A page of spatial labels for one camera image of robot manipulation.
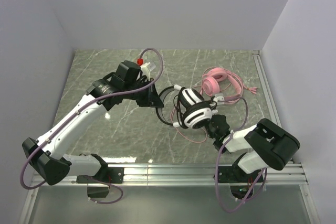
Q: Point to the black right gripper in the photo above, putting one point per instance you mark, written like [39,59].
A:
[213,125]

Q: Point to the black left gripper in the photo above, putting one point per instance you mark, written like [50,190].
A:
[151,96]

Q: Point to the white and black headphones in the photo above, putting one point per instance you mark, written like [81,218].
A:
[192,110]

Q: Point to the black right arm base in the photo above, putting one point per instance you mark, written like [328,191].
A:
[239,181]

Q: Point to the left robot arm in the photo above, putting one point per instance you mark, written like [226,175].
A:
[47,154]

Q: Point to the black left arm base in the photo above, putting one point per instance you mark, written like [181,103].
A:
[101,185]

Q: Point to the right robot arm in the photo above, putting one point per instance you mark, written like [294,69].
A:
[271,146]

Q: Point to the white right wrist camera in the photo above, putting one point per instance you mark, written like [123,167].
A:
[219,98]

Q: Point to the aluminium right side rail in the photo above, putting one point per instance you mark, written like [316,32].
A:
[266,88]

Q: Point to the aluminium rail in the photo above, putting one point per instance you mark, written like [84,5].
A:
[198,175]
[266,88]

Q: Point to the aluminium front rail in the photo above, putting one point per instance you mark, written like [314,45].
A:
[198,175]

